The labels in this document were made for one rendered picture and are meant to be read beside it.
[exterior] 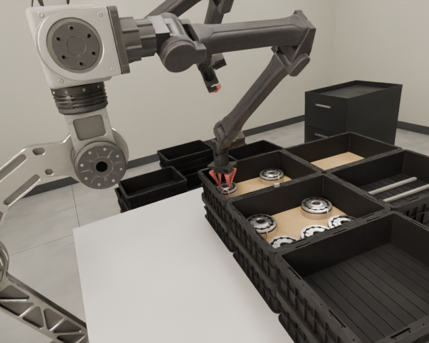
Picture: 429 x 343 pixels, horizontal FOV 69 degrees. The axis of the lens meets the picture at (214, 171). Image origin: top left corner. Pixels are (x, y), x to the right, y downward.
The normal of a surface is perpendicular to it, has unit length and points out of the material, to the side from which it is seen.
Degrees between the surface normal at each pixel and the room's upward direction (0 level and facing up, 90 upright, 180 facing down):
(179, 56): 130
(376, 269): 0
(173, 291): 0
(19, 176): 90
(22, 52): 90
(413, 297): 0
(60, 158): 90
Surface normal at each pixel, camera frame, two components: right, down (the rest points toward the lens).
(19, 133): 0.45, 0.32
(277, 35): 0.43, 0.80
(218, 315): -0.11, -0.91
